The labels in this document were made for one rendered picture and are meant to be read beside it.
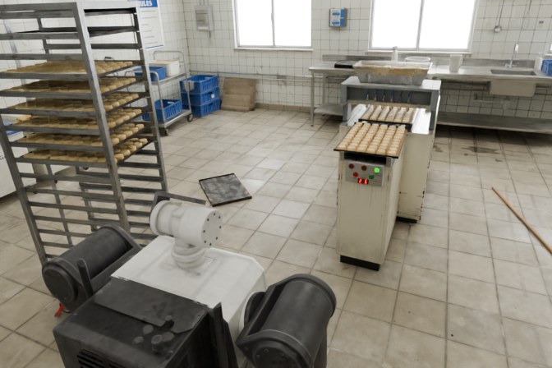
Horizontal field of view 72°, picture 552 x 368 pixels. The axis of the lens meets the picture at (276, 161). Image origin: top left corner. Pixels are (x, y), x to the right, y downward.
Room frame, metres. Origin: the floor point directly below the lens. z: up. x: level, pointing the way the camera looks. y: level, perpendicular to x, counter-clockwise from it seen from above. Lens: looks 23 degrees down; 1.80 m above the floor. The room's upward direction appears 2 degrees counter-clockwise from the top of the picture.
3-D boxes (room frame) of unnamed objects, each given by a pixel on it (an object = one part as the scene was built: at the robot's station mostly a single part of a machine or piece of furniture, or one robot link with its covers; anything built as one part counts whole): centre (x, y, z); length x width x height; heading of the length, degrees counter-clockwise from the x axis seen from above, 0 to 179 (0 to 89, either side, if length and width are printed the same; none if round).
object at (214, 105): (6.54, 1.28, 0.10); 0.60 x 0.40 x 0.20; 154
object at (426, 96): (2.97, -0.92, 1.01); 0.72 x 0.33 x 0.34; 65
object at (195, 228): (0.57, 0.16, 1.44); 0.10 x 0.07 x 0.09; 66
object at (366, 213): (2.51, -0.71, 0.45); 0.70 x 0.34 x 0.90; 155
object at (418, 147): (3.40, -1.12, 0.42); 1.28 x 0.72 x 0.84; 155
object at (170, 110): (5.70, 1.73, 0.29); 0.56 x 0.38 x 0.20; 164
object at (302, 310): (0.45, -0.02, 1.30); 0.12 x 0.09 x 0.14; 156
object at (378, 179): (2.18, -0.56, 0.77); 0.24 x 0.04 x 0.14; 65
